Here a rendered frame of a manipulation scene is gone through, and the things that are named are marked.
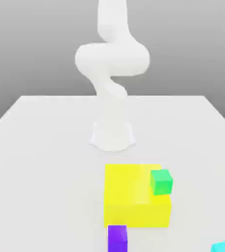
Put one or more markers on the small purple cube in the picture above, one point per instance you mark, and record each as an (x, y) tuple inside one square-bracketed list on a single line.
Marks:
[(117, 239)]

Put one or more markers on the small green cube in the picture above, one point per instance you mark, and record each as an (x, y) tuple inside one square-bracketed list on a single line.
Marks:
[(161, 183)]

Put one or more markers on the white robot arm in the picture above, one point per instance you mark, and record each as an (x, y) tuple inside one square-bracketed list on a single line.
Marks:
[(112, 59)]

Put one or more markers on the large yellow box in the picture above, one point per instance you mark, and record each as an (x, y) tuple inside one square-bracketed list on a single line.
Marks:
[(127, 196)]

